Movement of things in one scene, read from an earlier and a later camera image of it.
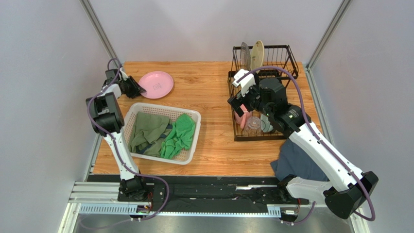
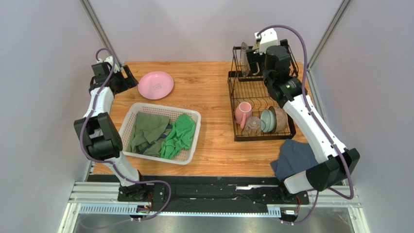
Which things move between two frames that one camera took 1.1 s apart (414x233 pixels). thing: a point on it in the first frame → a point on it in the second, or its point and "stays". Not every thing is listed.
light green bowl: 265,124 stays
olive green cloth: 147,132 stays
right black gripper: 240,101 → 252,59
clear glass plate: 245,57 stays
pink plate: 158,84 stays
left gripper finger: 141,90 → 130,78
